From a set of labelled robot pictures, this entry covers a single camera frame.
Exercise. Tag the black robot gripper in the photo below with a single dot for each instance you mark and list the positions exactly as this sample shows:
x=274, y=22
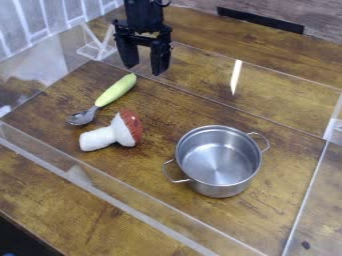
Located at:
x=144, y=28

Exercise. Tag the clear acrylic triangle stand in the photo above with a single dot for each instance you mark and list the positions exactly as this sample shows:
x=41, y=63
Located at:
x=97, y=49

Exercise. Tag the plush mushroom toy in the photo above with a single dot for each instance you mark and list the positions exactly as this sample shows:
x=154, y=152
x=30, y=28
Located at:
x=124, y=131

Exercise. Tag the stainless steel pot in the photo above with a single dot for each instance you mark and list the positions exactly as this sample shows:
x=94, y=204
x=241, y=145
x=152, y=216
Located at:
x=218, y=159

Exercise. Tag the green handled metal spoon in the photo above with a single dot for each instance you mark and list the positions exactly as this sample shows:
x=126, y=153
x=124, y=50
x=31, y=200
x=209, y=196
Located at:
x=110, y=95

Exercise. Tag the clear acrylic enclosure wall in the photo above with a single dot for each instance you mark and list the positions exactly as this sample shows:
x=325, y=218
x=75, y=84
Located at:
x=287, y=214

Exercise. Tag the black strip on table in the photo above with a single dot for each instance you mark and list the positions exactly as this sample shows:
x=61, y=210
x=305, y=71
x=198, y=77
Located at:
x=261, y=20

